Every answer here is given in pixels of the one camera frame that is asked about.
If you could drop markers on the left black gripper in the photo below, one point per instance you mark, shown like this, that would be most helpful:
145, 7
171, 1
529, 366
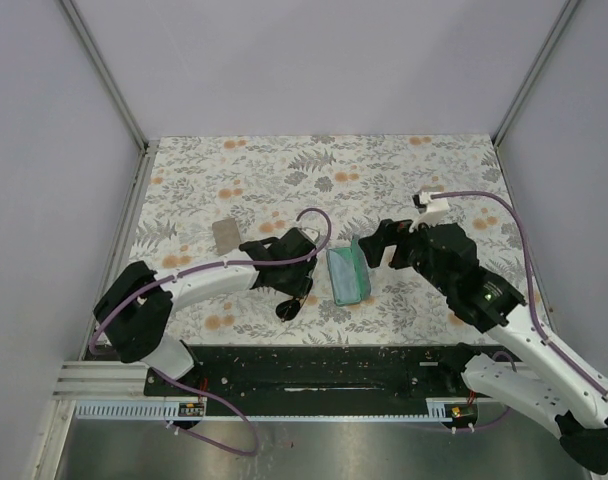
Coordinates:
298, 288

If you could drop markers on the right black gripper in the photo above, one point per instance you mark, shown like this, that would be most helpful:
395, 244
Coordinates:
394, 233

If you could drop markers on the black aviator sunglasses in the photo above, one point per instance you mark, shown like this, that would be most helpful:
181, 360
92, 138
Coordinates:
288, 310

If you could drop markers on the grey-blue glasses case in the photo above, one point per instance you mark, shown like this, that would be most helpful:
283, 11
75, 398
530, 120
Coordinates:
354, 253

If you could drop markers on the brown glasses case green lining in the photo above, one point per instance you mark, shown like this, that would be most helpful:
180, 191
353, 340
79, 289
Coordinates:
226, 235

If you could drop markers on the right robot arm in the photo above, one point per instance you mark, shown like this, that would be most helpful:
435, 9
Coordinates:
566, 396

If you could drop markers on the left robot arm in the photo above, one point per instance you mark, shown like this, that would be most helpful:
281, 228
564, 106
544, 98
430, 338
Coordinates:
141, 300

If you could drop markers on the floral table mat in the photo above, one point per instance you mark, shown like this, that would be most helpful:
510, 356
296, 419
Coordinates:
344, 185

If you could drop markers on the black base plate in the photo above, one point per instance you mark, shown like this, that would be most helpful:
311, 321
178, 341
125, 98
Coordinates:
396, 371

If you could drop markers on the white slotted cable duct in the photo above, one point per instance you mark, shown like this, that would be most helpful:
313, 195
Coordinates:
139, 410

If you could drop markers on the aluminium front rail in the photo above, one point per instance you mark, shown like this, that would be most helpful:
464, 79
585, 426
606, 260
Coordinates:
90, 380

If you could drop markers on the right aluminium frame post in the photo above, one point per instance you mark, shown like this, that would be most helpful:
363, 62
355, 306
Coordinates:
542, 58

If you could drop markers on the aluminium frame post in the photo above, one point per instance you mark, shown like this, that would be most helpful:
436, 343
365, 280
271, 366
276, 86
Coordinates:
542, 58
88, 44

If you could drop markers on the left aluminium frame post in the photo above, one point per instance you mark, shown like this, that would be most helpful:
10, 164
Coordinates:
88, 44

